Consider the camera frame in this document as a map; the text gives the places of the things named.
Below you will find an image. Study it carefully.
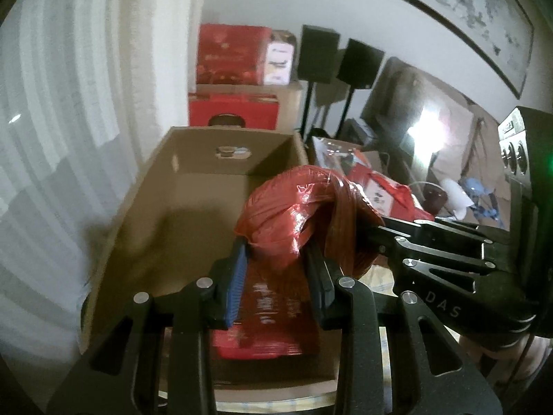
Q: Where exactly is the black flat panel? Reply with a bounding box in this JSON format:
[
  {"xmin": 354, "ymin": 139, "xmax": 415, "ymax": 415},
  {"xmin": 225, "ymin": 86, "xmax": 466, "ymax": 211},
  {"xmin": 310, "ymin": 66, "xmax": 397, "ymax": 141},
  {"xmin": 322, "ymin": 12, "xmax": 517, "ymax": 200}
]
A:
[{"xmin": 362, "ymin": 56, "xmax": 416, "ymax": 139}]

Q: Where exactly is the red plastic string ball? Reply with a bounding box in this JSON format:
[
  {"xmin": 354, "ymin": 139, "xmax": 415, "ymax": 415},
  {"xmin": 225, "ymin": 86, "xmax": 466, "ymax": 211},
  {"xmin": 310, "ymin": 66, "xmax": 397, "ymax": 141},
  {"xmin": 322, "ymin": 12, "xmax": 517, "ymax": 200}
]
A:
[{"xmin": 235, "ymin": 165, "xmax": 385, "ymax": 279}]

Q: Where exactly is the brown cardboard box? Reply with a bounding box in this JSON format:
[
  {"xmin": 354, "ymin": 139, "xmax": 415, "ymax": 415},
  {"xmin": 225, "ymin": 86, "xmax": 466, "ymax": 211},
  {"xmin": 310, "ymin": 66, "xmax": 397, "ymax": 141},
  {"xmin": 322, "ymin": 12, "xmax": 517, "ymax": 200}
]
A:
[
  {"xmin": 80, "ymin": 126, "xmax": 342, "ymax": 398},
  {"xmin": 276, "ymin": 82, "xmax": 304, "ymax": 132}
]

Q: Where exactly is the dark brown jar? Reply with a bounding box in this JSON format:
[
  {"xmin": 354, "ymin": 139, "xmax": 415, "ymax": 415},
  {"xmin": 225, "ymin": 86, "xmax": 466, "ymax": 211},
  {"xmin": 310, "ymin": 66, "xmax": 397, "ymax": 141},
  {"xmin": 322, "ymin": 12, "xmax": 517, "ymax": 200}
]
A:
[{"xmin": 421, "ymin": 184, "xmax": 448, "ymax": 214}]

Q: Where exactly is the cream thick curtain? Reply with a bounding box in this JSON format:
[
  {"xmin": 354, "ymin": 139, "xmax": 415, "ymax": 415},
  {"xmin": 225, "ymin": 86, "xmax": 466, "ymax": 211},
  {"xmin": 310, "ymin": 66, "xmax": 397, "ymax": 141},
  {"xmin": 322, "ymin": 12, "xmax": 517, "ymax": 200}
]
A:
[{"xmin": 116, "ymin": 0, "xmax": 209, "ymax": 169}]

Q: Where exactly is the black speaker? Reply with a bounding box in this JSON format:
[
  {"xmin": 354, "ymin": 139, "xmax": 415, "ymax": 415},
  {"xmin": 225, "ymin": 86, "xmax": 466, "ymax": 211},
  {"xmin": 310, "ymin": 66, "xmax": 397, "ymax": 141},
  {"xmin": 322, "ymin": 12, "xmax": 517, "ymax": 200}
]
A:
[
  {"xmin": 337, "ymin": 39, "xmax": 385, "ymax": 89},
  {"xmin": 298, "ymin": 25, "xmax": 340, "ymax": 83}
]

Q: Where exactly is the clear-wrapped dark package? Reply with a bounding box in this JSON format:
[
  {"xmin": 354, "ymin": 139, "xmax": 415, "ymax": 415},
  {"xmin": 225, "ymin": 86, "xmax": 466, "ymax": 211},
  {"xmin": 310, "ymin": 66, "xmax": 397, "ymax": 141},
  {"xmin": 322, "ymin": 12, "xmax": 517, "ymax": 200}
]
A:
[{"xmin": 311, "ymin": 136, "xmax": 372, "ymax": 171}]

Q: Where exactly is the white sheer curtain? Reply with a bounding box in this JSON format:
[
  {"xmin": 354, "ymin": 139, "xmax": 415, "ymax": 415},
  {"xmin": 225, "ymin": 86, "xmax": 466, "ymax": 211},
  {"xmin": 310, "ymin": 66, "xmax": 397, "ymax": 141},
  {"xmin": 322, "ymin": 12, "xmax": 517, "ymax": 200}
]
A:
[{"xmin": 0, "ymin": 0, "xmax": 143, "ymax": 312}]

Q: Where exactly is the red gift box with ribbon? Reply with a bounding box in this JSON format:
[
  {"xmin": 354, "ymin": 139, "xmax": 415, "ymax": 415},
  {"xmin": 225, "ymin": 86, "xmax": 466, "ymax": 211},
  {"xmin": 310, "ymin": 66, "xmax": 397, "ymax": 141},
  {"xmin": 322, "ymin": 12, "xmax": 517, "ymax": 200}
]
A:
[{"xmin": 348, "ymin": 168, "xmax": 435, "ymax": 221}]

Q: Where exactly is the white and pink box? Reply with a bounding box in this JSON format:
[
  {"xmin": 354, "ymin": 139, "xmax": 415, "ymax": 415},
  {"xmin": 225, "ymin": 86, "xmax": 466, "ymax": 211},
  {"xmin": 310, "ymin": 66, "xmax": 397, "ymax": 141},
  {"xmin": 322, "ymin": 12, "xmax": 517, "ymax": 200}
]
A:
[{"xmin": 263, "ymin": 39, "xmax": 297, "ymax": 85}]

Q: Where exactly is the bright desk lamp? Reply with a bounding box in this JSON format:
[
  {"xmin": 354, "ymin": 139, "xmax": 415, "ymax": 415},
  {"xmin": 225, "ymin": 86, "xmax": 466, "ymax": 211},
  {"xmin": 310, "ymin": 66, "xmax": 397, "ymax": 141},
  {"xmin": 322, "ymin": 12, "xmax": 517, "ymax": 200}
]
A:
[{"xmin": 406, "ymin": 108, "xmax": 438, "ymax": 148}]

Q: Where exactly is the red carton on floor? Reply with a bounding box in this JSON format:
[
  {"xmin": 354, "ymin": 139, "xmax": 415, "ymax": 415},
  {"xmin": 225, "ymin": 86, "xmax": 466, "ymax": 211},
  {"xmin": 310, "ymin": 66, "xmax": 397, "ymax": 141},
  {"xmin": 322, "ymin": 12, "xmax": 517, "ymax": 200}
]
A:
[{"xmin": 188, "ymin": 93, "xmax": 279, "ymax": 130}]

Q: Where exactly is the red gift package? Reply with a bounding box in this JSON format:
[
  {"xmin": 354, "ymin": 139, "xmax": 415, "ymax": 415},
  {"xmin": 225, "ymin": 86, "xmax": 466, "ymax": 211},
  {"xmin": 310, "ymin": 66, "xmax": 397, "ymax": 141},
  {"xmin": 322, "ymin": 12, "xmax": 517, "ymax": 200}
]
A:
[{"xmin": 214, "ymin": 264, "xmax": 320, "ymax": 360}]

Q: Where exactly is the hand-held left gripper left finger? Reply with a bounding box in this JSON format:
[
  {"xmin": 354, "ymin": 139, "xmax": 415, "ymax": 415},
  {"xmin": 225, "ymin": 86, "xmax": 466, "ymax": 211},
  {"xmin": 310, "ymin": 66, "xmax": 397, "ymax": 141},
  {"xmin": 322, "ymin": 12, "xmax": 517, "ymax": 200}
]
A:
[{"xmin": 47, "ymin": 236, "xmax": 249, "ymax": 415}]

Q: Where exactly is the white plastic object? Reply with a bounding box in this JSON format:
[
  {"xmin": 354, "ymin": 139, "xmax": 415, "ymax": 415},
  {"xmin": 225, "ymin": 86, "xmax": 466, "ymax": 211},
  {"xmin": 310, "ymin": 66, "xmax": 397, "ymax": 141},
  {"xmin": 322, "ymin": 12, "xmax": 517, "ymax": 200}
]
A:
[{"xmin": 445, "ymin": 179, "xmax": 472, "ymax": 218}]

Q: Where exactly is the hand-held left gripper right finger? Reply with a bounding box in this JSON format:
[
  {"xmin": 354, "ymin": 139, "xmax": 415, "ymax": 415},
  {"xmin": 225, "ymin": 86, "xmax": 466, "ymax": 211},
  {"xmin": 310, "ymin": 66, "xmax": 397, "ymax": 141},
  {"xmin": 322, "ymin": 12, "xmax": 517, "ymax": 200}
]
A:
[{"xmin": 304, "ymin": 242, "xmax": 504, "ymax": 415}]

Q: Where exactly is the closed brown cardboard box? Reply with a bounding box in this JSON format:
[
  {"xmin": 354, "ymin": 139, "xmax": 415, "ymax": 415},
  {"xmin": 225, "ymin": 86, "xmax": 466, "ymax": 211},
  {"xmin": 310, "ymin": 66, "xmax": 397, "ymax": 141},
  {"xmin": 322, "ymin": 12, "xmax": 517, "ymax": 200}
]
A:
[{"xmin": 276, "ymin": 82, "xmax": 304, "ymax": 132}]

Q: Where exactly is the black speaker stand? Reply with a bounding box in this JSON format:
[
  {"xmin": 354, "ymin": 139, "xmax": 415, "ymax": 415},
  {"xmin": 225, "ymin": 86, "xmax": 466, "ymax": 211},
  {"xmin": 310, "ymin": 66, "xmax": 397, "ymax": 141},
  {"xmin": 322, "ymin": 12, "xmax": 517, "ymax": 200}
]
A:
[
  {"xmin": 339, "ymin": 89, "xmax": 358, "ymax": 139},
  {"xmin": 301, "ymin": 80, "xmax": 315, "ymax": 135}
]

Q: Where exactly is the beige sofa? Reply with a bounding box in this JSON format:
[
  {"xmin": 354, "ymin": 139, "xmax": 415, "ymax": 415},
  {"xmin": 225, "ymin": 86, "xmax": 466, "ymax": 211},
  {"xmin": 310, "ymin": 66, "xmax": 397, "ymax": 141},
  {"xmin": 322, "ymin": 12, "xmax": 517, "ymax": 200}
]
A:
[{"xmin": 380, "ymin": 58, "xmax": 519, "ymax": 225}]

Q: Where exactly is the large red gift bag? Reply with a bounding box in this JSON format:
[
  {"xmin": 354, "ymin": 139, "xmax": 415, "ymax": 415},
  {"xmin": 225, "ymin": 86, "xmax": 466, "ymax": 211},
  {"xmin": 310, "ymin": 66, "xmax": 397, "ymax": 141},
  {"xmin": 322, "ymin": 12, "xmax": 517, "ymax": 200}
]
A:
[{"xmin": 196, "ymin": 24, "xmax": 271, "ymax": 85}]

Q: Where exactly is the framed ink painting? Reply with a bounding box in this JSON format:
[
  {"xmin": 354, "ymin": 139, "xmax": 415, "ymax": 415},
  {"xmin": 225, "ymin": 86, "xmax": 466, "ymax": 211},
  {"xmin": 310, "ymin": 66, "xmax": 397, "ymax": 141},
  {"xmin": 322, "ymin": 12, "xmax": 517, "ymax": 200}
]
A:
[{"xmin": 397, "ymin": 0, "xmax": 534, "ymax": 99}]

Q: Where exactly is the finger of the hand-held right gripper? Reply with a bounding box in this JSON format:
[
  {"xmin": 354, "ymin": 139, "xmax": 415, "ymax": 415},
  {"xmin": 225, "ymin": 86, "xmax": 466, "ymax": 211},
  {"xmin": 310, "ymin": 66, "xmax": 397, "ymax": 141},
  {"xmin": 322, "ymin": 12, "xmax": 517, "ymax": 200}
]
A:
[
  {"xmin": 380, "ymin": 238, "xmax": 497, "ymax": 277},
  {"xmin": 380, "ymin": 216, "xmax": 510, "ymax": 247}
]

